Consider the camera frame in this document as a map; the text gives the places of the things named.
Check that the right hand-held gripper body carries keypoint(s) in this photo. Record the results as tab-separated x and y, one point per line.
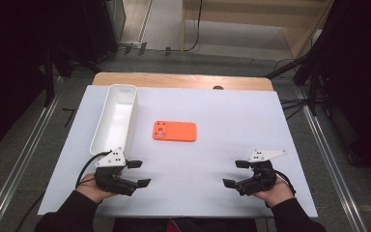
261	180

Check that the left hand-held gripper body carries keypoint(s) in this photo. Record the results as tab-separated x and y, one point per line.
109	180

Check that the white plastic bin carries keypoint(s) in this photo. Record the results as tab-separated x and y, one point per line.
116	122

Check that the orange phone case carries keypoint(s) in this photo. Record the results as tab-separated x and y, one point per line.
180	131

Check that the person's right hand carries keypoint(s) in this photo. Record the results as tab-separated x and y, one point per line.
277	193

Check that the person's left hand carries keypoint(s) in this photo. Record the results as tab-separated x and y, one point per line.
88	190

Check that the white board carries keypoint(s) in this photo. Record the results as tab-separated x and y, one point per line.
222	129

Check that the person's dark clothing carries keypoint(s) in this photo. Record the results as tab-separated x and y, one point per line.
141	225

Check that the wooden table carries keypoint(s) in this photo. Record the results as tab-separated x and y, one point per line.
180	80

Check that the black tripod stand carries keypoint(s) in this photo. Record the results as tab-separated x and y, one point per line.
312	90
49	80

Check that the black curtain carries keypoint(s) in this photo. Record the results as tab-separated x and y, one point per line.
360	80
13	64

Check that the light wooden shelf unit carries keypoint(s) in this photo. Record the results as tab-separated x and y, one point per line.
270	13

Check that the metal floor rail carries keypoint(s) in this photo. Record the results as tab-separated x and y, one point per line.
328	161
22	161

